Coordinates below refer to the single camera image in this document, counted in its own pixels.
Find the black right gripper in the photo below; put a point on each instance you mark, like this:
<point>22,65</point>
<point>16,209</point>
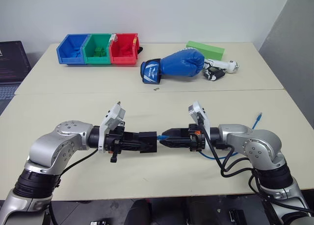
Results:
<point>196,139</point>

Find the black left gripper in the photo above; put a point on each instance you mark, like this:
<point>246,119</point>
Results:
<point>115,141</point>

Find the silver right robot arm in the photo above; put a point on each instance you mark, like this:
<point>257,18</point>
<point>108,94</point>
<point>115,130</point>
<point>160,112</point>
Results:
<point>260,146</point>

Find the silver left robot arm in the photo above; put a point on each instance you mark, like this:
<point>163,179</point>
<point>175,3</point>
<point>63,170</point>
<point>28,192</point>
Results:
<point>52,146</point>

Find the black box with white marks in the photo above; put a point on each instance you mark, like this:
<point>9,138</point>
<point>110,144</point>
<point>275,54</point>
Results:
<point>99,222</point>
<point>236,211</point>

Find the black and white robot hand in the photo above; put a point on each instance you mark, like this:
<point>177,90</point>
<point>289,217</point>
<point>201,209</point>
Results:
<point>214,75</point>

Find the blue boxing glove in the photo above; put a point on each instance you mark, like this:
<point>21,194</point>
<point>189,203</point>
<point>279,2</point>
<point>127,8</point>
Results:
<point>181,64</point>

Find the red plastic bin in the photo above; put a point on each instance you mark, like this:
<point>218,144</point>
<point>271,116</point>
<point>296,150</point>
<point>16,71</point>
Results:
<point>122,60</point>

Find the green plastic bin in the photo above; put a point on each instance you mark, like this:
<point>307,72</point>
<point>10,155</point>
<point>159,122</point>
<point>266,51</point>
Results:
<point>96,60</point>

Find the small black object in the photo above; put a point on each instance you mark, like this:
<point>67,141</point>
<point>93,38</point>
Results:
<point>141,51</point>

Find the red plastic parts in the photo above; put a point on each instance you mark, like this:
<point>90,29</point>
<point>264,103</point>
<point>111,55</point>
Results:
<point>125,49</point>

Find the green rectangular block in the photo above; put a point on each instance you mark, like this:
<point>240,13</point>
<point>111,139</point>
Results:
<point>208,49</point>

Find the green plastic parts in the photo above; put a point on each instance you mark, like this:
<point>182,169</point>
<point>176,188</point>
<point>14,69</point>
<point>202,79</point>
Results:
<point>100,52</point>

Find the blue plastic parts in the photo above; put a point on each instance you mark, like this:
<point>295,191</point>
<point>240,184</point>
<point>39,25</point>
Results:
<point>76,54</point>

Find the blue plastic bin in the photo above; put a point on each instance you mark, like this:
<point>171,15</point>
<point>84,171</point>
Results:
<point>64,54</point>

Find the dark laptop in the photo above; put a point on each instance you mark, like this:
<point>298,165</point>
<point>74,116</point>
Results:
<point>12,60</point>

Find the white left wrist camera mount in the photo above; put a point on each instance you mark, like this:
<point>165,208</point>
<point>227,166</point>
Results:
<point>111,117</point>

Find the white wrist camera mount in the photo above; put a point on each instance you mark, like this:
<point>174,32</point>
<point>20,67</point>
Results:
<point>111,117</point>
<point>196,109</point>

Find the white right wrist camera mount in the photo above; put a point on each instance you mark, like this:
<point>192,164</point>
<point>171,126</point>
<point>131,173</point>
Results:
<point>196,109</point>

